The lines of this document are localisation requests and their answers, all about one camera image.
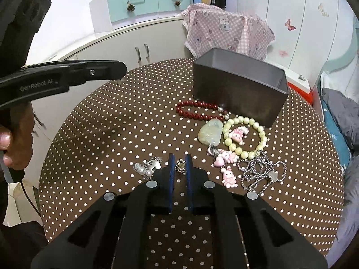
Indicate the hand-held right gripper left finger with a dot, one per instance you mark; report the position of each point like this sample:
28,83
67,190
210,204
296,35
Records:
171,179

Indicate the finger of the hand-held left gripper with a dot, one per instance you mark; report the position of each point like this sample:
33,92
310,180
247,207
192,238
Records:
98,71

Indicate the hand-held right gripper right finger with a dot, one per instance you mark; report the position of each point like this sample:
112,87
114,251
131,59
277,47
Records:
189,179

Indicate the small gold charm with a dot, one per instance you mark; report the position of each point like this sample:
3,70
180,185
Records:
180,165

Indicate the pearl hair clip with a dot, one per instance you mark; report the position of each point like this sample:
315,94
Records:
141,168

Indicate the pink bunny heart charm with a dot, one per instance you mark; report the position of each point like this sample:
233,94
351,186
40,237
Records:
224,157

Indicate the pale jade pendant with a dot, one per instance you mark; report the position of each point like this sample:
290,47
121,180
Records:
209,132

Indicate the pink cat charm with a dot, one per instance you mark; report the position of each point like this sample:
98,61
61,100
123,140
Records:
238,136

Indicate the grey metal box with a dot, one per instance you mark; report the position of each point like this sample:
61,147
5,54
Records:
238,98

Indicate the person's left hand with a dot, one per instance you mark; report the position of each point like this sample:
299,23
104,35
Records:
18,143

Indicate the white low cabinet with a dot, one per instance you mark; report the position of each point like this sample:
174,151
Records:
112,47

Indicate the round brown polka-dot table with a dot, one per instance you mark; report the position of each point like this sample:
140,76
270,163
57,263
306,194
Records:
112,134

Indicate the pinecone drawer knob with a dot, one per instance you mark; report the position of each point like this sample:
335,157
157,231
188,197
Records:
177,3
130,7

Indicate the pink checked cloth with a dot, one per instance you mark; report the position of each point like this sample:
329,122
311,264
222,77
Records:
218,30

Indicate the red storage box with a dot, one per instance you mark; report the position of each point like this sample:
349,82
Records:
304,89

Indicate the teal bed sheet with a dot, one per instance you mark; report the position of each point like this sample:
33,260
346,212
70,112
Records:
336,134

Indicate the light pink butterfly sticker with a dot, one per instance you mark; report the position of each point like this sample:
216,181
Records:
283,53

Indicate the person's dark clothing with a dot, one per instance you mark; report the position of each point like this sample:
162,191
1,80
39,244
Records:
19,243

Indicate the grey blanket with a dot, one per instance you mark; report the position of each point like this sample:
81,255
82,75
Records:
342,115

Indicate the white wardrobe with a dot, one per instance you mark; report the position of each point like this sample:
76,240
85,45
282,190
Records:
266,0

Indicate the red pink butterfly sticker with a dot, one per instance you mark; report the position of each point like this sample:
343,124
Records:
290,25

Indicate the teal bunk bed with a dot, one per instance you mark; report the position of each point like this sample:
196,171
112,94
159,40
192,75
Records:
336,61

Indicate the pale butterfly sticker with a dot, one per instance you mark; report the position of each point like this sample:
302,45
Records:
323,9

